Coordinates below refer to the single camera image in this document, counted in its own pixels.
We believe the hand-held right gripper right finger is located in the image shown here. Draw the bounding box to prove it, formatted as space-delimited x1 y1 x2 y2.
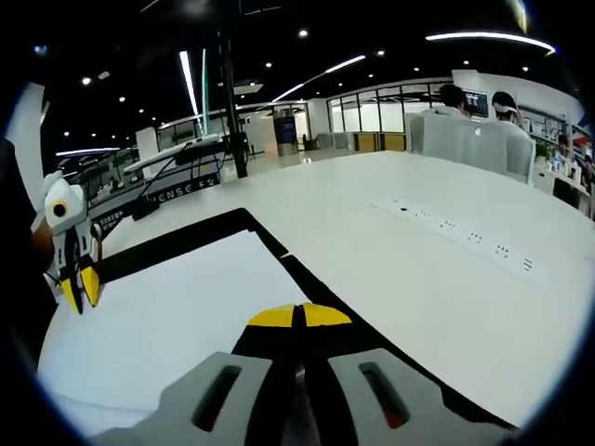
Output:
297 301 512 446

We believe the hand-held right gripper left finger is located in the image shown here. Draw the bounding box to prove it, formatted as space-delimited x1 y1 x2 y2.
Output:
95 302 298 446

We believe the white bound document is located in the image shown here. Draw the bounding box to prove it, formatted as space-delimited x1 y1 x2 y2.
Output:
36 230 311 438

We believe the person's left hand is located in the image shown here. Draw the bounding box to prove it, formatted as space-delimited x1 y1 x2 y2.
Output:
28 221 56 261

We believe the white side table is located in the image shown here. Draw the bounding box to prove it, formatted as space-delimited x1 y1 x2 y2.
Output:
87 133 230 225

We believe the black desk mat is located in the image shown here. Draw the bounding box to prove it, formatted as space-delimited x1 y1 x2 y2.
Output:
87 207 517 426

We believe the straight ceiling light strip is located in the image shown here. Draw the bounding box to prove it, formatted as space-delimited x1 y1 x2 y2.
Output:
178 49 205 136

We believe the white power strip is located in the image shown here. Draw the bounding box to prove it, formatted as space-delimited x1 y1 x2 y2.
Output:
370 197 548 284

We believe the blue standing sign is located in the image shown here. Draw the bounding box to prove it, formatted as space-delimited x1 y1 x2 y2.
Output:
272 113 298 157

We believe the yellow cabinet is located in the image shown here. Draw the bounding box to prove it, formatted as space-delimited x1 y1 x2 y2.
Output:
352 132 405 152

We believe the curved ceiling light strip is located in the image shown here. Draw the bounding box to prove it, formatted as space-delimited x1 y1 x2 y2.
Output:
425 31 557 55

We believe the black monitor cable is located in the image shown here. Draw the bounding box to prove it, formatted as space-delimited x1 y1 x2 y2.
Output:
133 160 187 220

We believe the wall display screen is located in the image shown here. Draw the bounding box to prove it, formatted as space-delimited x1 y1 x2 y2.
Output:
462 89 490 118

